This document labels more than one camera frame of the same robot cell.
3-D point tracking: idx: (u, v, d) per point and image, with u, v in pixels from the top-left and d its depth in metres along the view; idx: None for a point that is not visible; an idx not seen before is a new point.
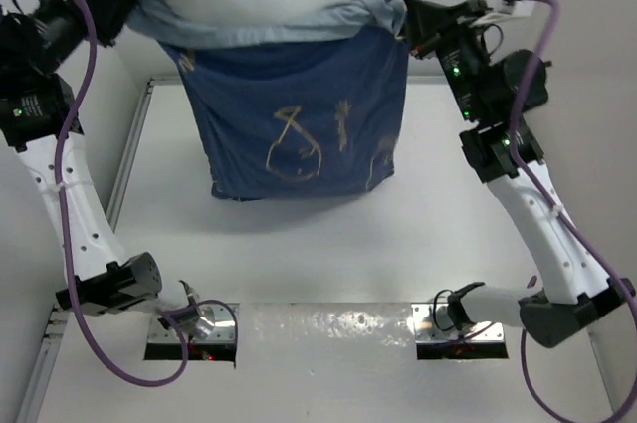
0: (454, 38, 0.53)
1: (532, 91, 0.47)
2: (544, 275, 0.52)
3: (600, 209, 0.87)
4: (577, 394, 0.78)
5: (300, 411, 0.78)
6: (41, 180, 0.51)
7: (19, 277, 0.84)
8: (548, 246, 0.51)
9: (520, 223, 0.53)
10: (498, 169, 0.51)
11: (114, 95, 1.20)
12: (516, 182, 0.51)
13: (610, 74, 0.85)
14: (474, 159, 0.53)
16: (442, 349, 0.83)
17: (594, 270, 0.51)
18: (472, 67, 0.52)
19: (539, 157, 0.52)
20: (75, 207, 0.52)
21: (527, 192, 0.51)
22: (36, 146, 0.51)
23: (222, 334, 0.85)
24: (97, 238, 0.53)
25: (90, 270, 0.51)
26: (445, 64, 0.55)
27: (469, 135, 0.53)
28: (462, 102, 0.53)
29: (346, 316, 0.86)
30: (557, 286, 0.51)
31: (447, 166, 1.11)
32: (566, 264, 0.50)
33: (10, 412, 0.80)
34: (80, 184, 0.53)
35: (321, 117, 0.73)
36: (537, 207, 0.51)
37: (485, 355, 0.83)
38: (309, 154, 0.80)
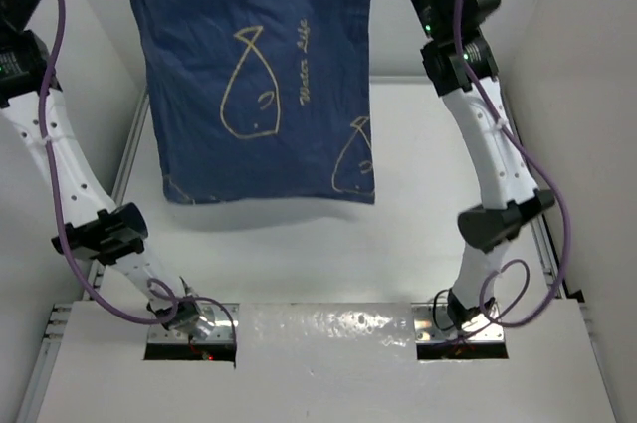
0: None
1: None
2: (482, 181, 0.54)
3: (601, 209, 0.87)
4: (577, 395, 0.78)
5: (300, 411, 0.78)
6: (27, 135, 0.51)
7: (19, 278, 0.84)
8: (486, 153, 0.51)
9: (467, 134, 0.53)
10: (454, 82, 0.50)
11: (114, 95, 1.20)
12: (469, 94, 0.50)
13: (609, 74, 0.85)
14: (436, 72, 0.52)
16: (442, 349, 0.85)
17: (524, 180, 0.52)
18: None
19: (493, 73, 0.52)
20: (63, 161, 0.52)
21: (476, 104, 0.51)
22: (19, 103, 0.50)
23: (222, 335, 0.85)
24: (86, 188, 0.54)
25: (82, 217, 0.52)
26: None
27: (430, 51, 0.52)
28: (424, 17, 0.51)
29: (346, 316, 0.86)
30: (490, 190, 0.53)
31: (447, 165, 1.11)
32: (501, 173, 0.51)
33: (10, 411, 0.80)
34: (65, 138, 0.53)
35: (281, 48, 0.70)
36: (485, 119, 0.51)
37: (484, 354, 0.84)
38: (268, 100, 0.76)
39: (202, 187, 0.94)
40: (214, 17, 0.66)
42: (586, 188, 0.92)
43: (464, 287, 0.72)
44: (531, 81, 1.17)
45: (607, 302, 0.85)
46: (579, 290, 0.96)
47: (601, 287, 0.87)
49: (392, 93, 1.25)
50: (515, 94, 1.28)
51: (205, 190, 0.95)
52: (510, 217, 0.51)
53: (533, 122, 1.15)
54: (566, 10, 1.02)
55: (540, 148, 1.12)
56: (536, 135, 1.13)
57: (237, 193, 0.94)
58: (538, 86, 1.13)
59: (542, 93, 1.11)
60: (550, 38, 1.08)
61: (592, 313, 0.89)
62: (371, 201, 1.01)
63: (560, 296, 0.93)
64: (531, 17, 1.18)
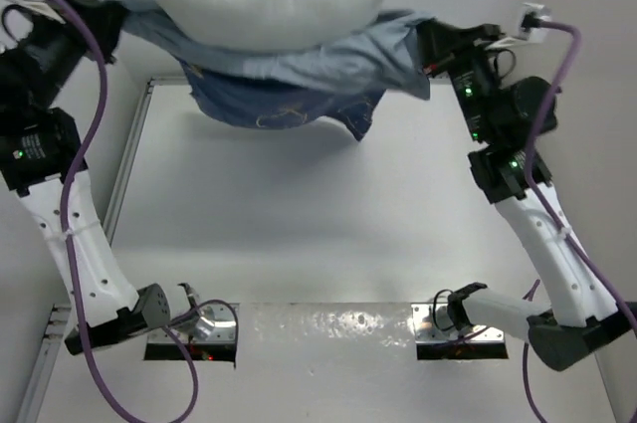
0: (466, 60, 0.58)
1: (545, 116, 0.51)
2: (553, 298, 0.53)
3: (599, 207, 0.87)
4: (577, 395, 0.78)
5: (300, 410, 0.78)
6: (46, 225, 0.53)
7: (20, 278, 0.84)
8: (555, 268, 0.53)
9: (527, 244, 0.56)
10: (504, 191, 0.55)
11: (115, 95, 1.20)
12: (524, 203, 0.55)
13: (608, 73, 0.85)
14: (487, 180, 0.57)
16: (442, 349, 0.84)
17: (602, 295, 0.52)
18: (484, 89, 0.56)
19: (547, 179, 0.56)
20: (85, 254, 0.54)
21: (535, 214, 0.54)
22: (40, 190, 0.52)
23: (222, 335, 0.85)
24: (106, 285, 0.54)
25: (102, 314, 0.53)
26: (456, 85, 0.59)
27: (478, 158, 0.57)
28: (472, 123, 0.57)
29: (346, 315, 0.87)
30: (562, 306, 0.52)
31: (448, 166, 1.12)
32: (574, 287, 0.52)
33: (9, 411, 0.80)
34: (86, 229, 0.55)
35: (318, 105, 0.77)
36: (544, 228, 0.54)
37: (485, 355, 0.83)
38: (309, 128, 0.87)
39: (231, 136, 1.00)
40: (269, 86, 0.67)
42: (585, 189, 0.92)
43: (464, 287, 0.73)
44: None
45: None
46: None
47: None
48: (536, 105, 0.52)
49: (394, 95, 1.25)
50: None
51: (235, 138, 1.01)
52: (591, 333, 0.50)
53: None
54: (564, 10, 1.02)
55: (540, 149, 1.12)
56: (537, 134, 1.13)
57: (253, 138, 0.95)
58: None
59: None
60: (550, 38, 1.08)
61: None
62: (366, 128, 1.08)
63: None
64: None
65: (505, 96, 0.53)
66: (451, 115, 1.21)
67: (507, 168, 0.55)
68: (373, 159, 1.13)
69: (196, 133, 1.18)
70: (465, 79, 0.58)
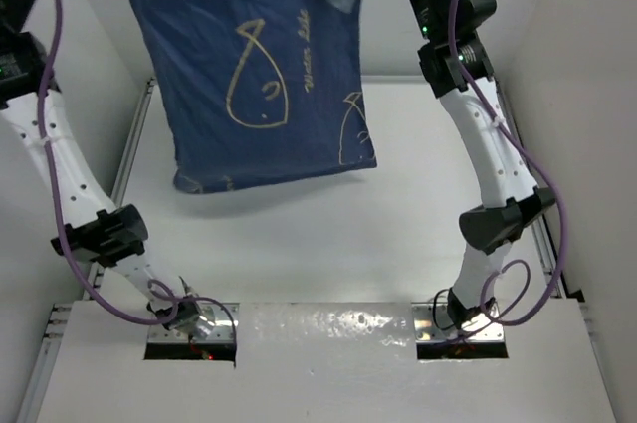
0: None
1: None
2: (482, 183, 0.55)
3: (601, 207, 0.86)
4: (578, 395, 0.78)
5: (300, 410, 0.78)
6: (25, 134, 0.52)
7: (19, 279, 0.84)
8: (484, 151, 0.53)
9: (464, 134, 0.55)
10: (449, 82, 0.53)
11: (114, 95, 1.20)
12: (465, 94, 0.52)
13: (609, 73, 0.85)
14: (432, 74, 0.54)
16: (442, 349, 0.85)
17: (523, 179, 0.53)
18: None
19: (489, 74, 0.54)
20: (63, 161, 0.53)
21: (472, 104, 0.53)
22: (19, 104, 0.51)
23: (222, 334, 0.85)
24: (85, 188, 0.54)
25: (81, 218, 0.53)
26: None
27: (428, 55, 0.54)
28: (420, 17, 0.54)
29: (346, 315, 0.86)
30: (488, 188, 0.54)
31: (448, 165, 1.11)
32: (500, 171, 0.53)
33: (10, 411, 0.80)
34: (64, 139, 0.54)
35: (284, 32, 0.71)
36: (482, 119, 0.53)
37: (485, 354, 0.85)
38: (273, 90, 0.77)
39: (213, 173, 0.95)
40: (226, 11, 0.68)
42: (586, 189, 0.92)
43: (463, 285, 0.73)
44: (532, 80, 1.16)
45: (607, 301, 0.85)
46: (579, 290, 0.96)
47: (601, 286, 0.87)
48: None
49: (394, 95, 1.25)
50: (516, 93, 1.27)
51: (217, 176, 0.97)
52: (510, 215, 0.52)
53: (534, 120, 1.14)
54: (564, 9, 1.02)
55: (540, 148, 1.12)
56: (538, 134, 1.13)
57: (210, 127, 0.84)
58: (539, 85, 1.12)
59: (542, 92, 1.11)
60: (550, 37, 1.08)
61: (592, 313, 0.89)
62: (374, 163, 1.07)
63: (559, 296, 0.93)
64: (531, 18, 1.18)
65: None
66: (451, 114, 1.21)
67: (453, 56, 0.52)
68: (373, 159, 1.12)
69: None
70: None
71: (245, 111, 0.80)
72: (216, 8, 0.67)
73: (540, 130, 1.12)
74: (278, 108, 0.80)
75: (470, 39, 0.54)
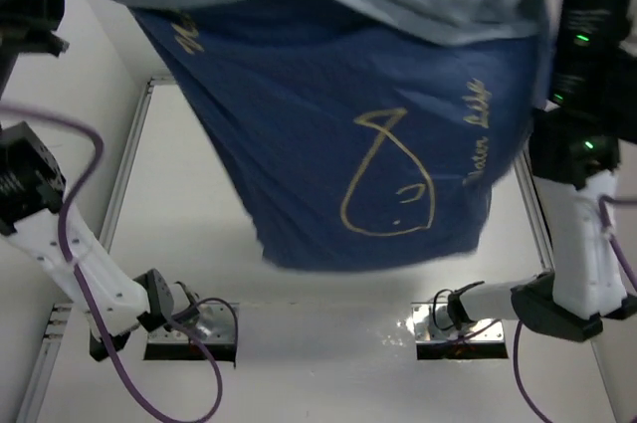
0: None
1: None
2: (564, 285, 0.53)
3: None
4: (577, 396, 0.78)
5: (300, 411, 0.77)
6: (46, 258, 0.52)
7: (18, 280, 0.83)
8: (583, 264, 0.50)
9: (562, 234, 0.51)
10: (566, 176, 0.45)
11: (114, 96, 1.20)
12: (581, 194, 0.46)
13: None
14: (540, 153, 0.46)
16: (442, 349, 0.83)
17: (614, 292, 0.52)
18: (599, 49, 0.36)
19: (614, 166, 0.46)
20: (93, 277, 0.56)
21: (586, 206, 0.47)
22: (29, 227, 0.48)
23: (221, 334, 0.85)
24: (119, 297, 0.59)
25: (121, 322, 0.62)
26: (570, 21, 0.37)
27: (546, 124, 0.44)
28: (561, 82, 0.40)
29: (347, 317, 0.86)
30: (573, 297, 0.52)
31: None
32: (594, 284, 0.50)
33: (9, 411, 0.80)
34: (89, 248, 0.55)
35: (441, 131, 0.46)
36: (591, 226, 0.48)
37: (486, 354, 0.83)
38: (412, 192, 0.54)
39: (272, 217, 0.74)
40: (316, 64, 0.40)
42: None
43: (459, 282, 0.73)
44: None
45: None
46: None
47: None
48: None
49: None
50: None
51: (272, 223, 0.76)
52: (591, 328, 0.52)
53: None
54: None
55: None
56: None
57: (312, 217, 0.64)
58: None
59: None
60: None
61: None
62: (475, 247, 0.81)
63: None
64: None
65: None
66: None
67: (578, 147, 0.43)
68: None
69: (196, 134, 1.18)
70: (590, 16, 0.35)
71: (370, 221, 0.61)
72: (292, 81, 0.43)
73: None
74: (387, 226, 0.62)
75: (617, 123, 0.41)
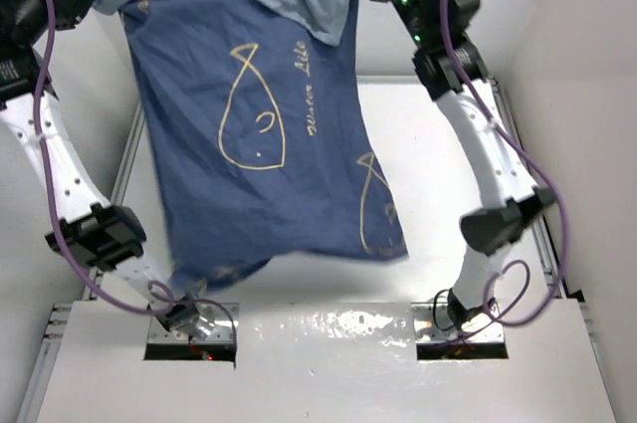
0: None
1: None
2: (482, 185, 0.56)
3: (602, 209, 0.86)
4: (577, 396, 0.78)
5: (300, 411, 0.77)
6: (23, 134, 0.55)
7: (18, 280, 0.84)
8: (481, 152, 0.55)
9: (463, 137, 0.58)
10: (446, 85, 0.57)
11: (113, 96, 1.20)
12: (461, 95, 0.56)
13: (607, 74, 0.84)
14: (428, 76, 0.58)
16: (441, 349, 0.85)
17: (523, 179, 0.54)
18: None
19: (483, 76, 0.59)
20: (56, 155, 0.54)
21: (467, 105, 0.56)
22: (15, 106, 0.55)
23: (222, 334, 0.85)
24: (79, 183, 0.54)
25: (75, 210, 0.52)
26: None
27: (420, 56, 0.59)
28: (413, 27, 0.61)
29: (346, 316, 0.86)
30: (489, 192, 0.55)
31: (448, 165, 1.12)
32: (498, 171, 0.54)
33: (9, 411, 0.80)
34: (60, 135, 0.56)
35: (289, 85, 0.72)
36: (477, 119, 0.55)
37: (484, 354, 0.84)
38: (267, 125, 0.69)
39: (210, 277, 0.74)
40: (216, 24, 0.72)
42: (586, 190, 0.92)
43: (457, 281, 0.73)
44: (531, 81, 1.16)
45: (606, 302, 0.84)
46: (578, 290, 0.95)
47: (600, 286, 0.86)
48: None
49: (396, 94, 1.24)
50: (515, 93, 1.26)
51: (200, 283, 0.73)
52: (511, 216, 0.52)
53: (533, 120, 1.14)
54: (561, 10, 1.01)
55: (540, 150, 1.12)
56: (537, 134, 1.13)
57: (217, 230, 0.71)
58: (538, 86, 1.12)
59: (541, 92, 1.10)
60: (548, 39, 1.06)
61: (592, 313, 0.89)
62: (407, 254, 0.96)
63: (560, 296, 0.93)
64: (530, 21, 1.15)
65: None
66: None
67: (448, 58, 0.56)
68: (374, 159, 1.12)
69: None
70: None
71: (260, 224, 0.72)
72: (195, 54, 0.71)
73: (539, 130, 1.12)
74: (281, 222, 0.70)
75: (462, 44, 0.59)
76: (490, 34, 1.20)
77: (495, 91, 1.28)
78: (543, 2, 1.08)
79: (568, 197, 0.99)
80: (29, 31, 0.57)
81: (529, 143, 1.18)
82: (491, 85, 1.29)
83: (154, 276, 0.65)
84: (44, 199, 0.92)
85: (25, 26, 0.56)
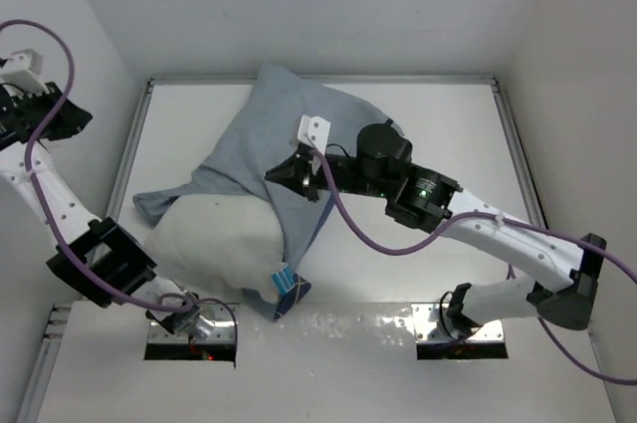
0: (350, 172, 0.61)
1: (385, 141, 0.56)
2: (533, 272, 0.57)
3: (603, 209, 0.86)
4: (576, 396, 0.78)
5: (300, 411, 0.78)
6: (15, 177, 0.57)
7: (17, 281, 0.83)
8: (513, 249, 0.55)
9: (481, 244, 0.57)
10: (434, 217, 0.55)
11: (112, 96, 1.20)
12: (455, 223, 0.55)
13: (608, 75, 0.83)
14: (412, 219, 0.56)
16: (441, 349, 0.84)
17: (562, 246, 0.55)
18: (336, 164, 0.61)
19: (457, 187, 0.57)
20: (49, 187, 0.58)
21: (468, 220, 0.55)
22: (9, 154, 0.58)
23: (222, 334, 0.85)
24: (73, 206, 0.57)
25: (73, 231, 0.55)
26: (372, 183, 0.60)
27: (400, 211, 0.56)
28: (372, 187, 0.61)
29: (345, 317, 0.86)
30: (545, 275, 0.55)
31: (448, 166, 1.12)
32: (541, 255, 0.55)
33: (10, 411, 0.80)
34: (50, 170, 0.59)
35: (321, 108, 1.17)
36: (485, 226, 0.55)
37: (485, 355, 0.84)
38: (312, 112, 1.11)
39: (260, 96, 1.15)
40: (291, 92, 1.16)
42: (588, 191, 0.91)
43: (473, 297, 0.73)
44: (531, 80, 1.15)
45: (607, 303, 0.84)
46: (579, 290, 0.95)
47: (601, 287, 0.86)
48: (380, 141, 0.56)
49: (396, 93, 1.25)
50: (516, 94, 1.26)
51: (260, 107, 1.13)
52: (586, 289, 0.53)
53: (534, 121, 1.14)
54: (561, 10, 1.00)
55: (541, 151, 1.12)
56: (538, 134, 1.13)
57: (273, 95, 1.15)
58: (538, 86, 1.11)
59: (542, 92, 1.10)
60: (550, 39, 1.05)
61: (592, 314, 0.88)
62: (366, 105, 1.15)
63: None
64: (530, 19, 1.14)
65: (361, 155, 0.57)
66: (450, 114, 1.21)
67: (418, 198, 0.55)
68: None
69: (196, 134, 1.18)
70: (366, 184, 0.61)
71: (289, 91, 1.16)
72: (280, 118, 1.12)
73: (540, 130, 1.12)
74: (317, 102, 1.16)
75: (420, 176, 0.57)
76: (491, 34, 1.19)
77: (496, 91, 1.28)
78: (542, 1, 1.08)
79: (568, 198, 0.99)
80: (26, 116, 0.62)
81: (529, 143, 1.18)
82: (491, 85, 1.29)
83: (166, 290, 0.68)
84: None
85: (22, 111, 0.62)
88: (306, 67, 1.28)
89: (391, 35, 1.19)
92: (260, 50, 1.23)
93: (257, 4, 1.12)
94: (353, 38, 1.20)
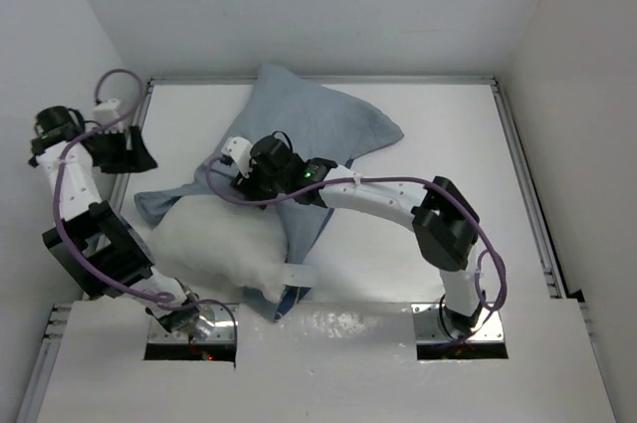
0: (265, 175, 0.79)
1: (264, 144, 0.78)
2: (397, 219, 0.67)
3: (603, 209, 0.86)
4: (577, 396, 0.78)
5: (300, 411, 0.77)
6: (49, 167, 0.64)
7: (17, 282, 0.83)
8: (371, 200, 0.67)
9: (357, 206, 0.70)
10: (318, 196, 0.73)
11: (112, 97, 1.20)
12: (325, 190, 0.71)
13: (609, 74, 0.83)
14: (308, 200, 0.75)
16: (442, 349, 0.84)
17: (410, 191, 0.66)
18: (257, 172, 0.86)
19: (333, 165, 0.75)
20: (71, 175, 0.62)
21: (335, 186, 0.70)
22: (53, 151, 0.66)
23: (222, 334, 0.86)
24: (84, 191, 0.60)
25: (74, 210, 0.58)
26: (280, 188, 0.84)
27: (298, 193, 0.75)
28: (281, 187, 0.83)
29: (345, 316, 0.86)
30: (404, 218, 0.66)
31: (448, 165, 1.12)
32: (390, 200, 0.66)
33: (10, 411, 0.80)
34: (79, 164, 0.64)
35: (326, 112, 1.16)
36: (347, 187, 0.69)
37: (485, 354, 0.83)
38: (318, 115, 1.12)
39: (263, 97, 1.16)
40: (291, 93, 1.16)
42: (588, 191, 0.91)
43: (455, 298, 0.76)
44: (531, 80, 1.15)
45: (607, 303, 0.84)
46: (578, 290, 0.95)
47: (600, 287, 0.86)
48: (262, 144, 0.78)
49: (396, 93, 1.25)
50: (516, 94, 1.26)
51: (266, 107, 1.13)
52: (425, 218, 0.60)
53: (534, 121, 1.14)
54: (561, 10, 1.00)
55: (540, 151, 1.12)
56: (537, 133, 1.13)
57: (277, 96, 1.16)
58: (538, 86, 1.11)
59: (541, 93, 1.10)
60: (550, 39, 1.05)
61: (592, 314, 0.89)
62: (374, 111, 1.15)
63: (559, 296, 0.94)
64: (530, 19, 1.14)
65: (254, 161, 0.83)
66: (450, 113, 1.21)
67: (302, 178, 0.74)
68: (376, 162, 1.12)
69: (196, 134, 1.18)
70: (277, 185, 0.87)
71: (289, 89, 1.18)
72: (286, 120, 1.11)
73: (539, 130, 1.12)
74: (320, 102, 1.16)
75: (308, 166, 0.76)
76: (490, 34, 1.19)
77: (496, 91, 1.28)
78: (542, 2, 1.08)
79: (568, 197, 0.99)
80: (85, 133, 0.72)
81: (529, 143, 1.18)
82: (491, 85, 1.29)
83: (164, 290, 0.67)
84: (42, 200, 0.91)
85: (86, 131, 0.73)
88: (306, 68, 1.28)
89: (390, 35, 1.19)
92: (259, 50, 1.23)
93: (256, 5, 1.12)
94: (353, 38, 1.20)
